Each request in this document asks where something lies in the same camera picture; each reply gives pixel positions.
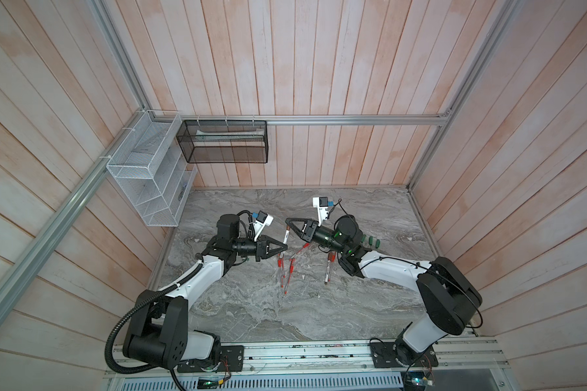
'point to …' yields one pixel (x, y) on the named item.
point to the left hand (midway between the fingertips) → (284, 251)
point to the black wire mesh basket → (224, 141)
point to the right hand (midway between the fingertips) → (286, 222)
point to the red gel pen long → (290, 274)
